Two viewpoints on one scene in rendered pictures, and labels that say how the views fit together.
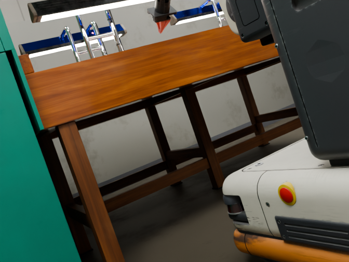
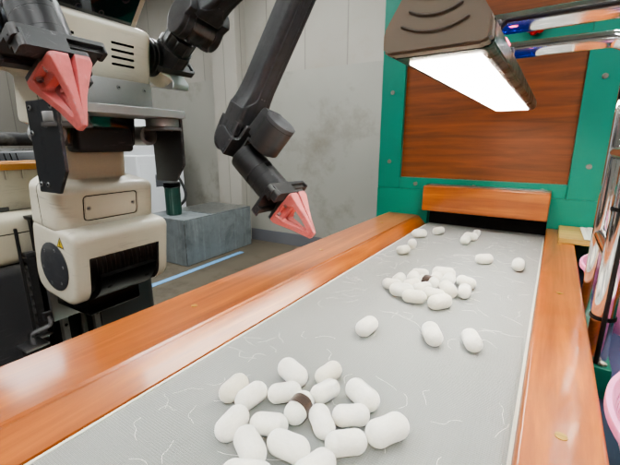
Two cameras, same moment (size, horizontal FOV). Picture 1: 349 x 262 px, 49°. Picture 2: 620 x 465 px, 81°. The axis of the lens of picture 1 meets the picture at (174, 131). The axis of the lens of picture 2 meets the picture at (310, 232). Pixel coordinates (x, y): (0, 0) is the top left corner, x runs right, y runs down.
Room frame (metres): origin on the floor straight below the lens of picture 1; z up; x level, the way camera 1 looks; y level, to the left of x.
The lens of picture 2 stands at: (2.08, -0.38, 0.97)
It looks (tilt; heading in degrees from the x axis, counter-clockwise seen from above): 14 degrees down; 150
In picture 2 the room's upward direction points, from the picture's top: straight up
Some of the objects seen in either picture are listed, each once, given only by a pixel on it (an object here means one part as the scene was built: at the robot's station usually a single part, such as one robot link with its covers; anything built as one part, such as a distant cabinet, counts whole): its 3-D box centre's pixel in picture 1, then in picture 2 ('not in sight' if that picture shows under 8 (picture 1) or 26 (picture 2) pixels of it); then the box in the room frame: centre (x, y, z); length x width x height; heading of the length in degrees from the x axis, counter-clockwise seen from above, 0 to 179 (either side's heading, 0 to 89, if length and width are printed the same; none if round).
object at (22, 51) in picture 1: (75, 39); not in sight; (2.23, 0.37, 1.08); 0.62 x 0.08 x 0.07; 116
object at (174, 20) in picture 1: (209, 10); not in sight; (2.66, -0.50, 1.08); 0.62 x 0.08 x 0.07; 116
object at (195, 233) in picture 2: not in sight; (194, 208); (-1.35, 0.37, 0.39); 0.82 x 0.65 x 0.79; 120
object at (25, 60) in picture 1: (19, 74); (482, 200); (1.48, 0.49, 0.83); 0.30 x 0.06 x 0.07; 26
